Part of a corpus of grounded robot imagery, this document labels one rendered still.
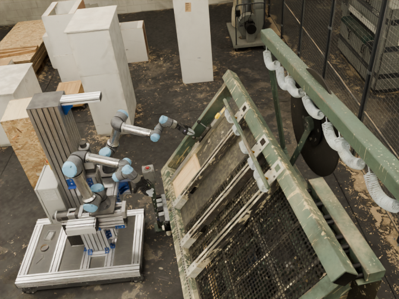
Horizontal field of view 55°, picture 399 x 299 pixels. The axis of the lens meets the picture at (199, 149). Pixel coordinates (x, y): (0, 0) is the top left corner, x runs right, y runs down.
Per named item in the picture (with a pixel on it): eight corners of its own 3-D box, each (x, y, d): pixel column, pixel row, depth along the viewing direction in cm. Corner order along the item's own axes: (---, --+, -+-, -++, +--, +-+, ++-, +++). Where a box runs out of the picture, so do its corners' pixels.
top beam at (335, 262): (230, 82, 360) (221, 77, 355) (236, 73, 356) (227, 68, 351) (344, 287, 189) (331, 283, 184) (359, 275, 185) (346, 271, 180)
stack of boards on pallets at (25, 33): (24, 38, 978) (17, 21, 949) (63, 34, 977) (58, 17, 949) (-12, 85, 785) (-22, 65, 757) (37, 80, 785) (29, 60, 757)
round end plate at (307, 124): (283, 136, 334) (288, 51, 284) (289, 135, 335) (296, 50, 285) (323, 200, 272) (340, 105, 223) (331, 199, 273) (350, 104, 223)
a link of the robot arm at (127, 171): (122, 165, 295) (130, 162, 291) (130, 174, 301) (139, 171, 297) (119, 173, 289) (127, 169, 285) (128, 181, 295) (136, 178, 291)
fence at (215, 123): (173, 179, 387) (170, 178, 385) (227, 107, 347) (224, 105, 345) (174, 183, 383) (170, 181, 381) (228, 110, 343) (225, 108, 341)
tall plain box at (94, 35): (104, 108, 676) (76, 9, 567) (138, 105, 676) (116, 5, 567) (97, 139, 606) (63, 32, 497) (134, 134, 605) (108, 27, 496)
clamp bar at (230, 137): (179, 203, 360) (157, 196, 348) (255, 106, 310) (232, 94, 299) (180, 210, 352) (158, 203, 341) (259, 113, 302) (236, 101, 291)
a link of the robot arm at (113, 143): (101, 153, 382) (112, 114, 346) (107, 145, 393) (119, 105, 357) (113, 158, 383) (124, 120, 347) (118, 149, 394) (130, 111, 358)
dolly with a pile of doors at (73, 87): (64, 95, 724) (59, 81, 705) (91, 93, 724) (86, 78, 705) (56, 113, 676) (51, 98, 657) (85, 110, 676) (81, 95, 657)
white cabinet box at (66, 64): (73, 72, 802) (62, 39, 757) (100, 69, 802) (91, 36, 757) (65, 91, 739) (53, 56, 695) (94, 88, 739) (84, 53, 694)
